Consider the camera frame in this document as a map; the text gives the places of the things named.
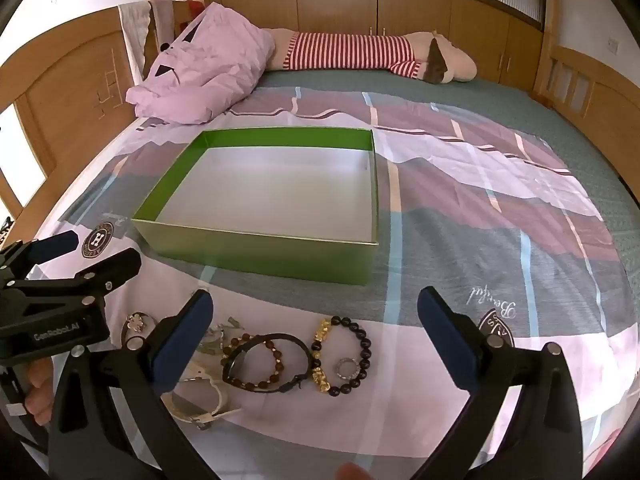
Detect black and gold bead bracelet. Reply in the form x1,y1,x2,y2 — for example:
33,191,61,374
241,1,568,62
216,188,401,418
310,315,374,397

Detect grey towel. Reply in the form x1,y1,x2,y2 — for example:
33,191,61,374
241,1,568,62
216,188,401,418
117,0,174,87

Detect striped plush toy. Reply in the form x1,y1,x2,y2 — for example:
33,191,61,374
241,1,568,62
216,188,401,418
265,30,478,85

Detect pink quilt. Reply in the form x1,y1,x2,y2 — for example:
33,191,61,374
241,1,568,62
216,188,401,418
125,2,277,125

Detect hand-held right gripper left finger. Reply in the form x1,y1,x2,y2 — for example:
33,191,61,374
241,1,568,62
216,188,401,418
47,289,221,480

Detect person's left hand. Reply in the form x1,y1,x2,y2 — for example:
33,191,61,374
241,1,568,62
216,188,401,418
24,360,56,427

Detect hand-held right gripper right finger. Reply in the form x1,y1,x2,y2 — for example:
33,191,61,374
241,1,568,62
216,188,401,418
412,286,583,480

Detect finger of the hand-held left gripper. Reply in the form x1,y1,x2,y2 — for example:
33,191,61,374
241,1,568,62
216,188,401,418
0,231,79,282
0,248,143,312

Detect wooden bed side rail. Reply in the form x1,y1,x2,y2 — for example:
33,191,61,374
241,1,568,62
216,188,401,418
531,44,640,188

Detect black strap watch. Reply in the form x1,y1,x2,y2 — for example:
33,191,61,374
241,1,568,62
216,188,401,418
220,332,311,395

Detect green cardboard box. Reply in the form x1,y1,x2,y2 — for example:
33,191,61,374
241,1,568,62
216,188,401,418
131,127,379,287

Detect brown bead bracelet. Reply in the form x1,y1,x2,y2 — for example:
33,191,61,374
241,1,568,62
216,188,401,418
222,332,287,391

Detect silver clover brooch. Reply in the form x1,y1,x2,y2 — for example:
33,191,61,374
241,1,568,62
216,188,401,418
122,312,149,342

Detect wooden headboard cabinets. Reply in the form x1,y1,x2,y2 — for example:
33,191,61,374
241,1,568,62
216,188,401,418
220,0,547,97

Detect wooden bed end panel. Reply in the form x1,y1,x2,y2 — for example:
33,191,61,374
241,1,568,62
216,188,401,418
0,30,137,223

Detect white strap watch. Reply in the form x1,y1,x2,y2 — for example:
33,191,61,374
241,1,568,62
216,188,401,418
169,360,244,432

